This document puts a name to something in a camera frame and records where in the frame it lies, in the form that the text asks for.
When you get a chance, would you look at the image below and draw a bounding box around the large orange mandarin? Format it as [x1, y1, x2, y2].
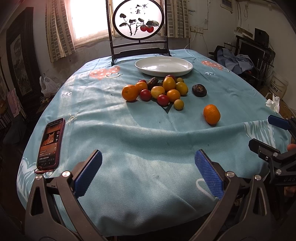
[203, 104, 221, 126]
[121, 84, 139, 102]

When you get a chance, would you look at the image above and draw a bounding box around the small yellow tomato front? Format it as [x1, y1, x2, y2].
[174, 99, 185, 110]

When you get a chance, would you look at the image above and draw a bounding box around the dark passion fruit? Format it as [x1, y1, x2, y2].
[147, 77, 159, 90]
[192, 84, 207, 97]

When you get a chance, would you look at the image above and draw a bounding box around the orange tomato front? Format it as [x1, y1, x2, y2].
[166, 89, 181, 103]

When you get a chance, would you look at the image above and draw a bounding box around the red cherry tomato front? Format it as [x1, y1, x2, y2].
[157, 94, 170, 106]

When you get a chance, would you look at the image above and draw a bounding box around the red cherry tomato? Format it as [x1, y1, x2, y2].
[139, 89, 152, 101]
[157, 94, 170, 106]

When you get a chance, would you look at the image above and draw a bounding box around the large orange tomato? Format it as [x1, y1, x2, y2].
[162, 77, 176, 92]

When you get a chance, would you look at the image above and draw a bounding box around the small orange tomato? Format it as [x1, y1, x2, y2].
[135, 82, 148, 93]

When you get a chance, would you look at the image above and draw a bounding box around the large dark red tomato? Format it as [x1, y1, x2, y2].
[165, 75, 177, 82]

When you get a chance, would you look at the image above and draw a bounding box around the dark passion fruit back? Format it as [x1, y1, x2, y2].
[147, 77, 159, 90]

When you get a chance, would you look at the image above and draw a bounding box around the crumpled white tissue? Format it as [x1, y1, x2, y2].
[265, 94, 280, 113]

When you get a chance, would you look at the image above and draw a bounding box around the white bucket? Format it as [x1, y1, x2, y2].
[269, 71, 288, 99]

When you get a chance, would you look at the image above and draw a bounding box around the red-cased smartphone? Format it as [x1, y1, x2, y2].
[34, 118, 65, 174]

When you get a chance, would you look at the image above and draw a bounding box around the black metal shelf rack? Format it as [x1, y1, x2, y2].
[235, 27, 275, 91]

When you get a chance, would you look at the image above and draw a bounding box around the blue clothes pile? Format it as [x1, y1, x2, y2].
[214, 46, 254, 75]

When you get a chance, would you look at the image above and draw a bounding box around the light blue patterned tablecloth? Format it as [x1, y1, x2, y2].
[16, 49, 291, 237]

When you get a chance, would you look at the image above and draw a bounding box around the white plastic bag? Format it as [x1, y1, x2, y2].
[40, 76, 59, 97]

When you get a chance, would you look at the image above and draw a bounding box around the white oval plate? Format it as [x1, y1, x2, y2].
[135, 56, 193, 77]

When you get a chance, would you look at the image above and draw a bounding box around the right checkered curtain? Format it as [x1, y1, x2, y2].
[166, 0, 191, 38]

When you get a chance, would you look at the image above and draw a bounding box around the checkered curtain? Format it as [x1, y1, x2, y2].
[45, 0, 75, 63]
[166, 0, 191, 38]

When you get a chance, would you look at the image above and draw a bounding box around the left checkered curtain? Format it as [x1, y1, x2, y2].
[45, 0, 75, 63]

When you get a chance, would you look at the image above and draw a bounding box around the dark framed wall scroll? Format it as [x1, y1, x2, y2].
[6, 7, 42, 105]

